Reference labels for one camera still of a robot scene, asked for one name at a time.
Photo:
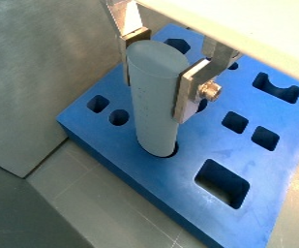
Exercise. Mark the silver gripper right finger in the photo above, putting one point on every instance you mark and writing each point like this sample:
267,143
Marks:
196,82

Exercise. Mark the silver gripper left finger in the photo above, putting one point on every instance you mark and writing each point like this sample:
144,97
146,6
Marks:
126,21

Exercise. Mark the light blue oval cylinder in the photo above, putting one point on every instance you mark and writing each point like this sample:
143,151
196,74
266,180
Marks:
155,65

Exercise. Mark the blue foam shape board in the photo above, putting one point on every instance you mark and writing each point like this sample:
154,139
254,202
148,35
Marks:
222,185

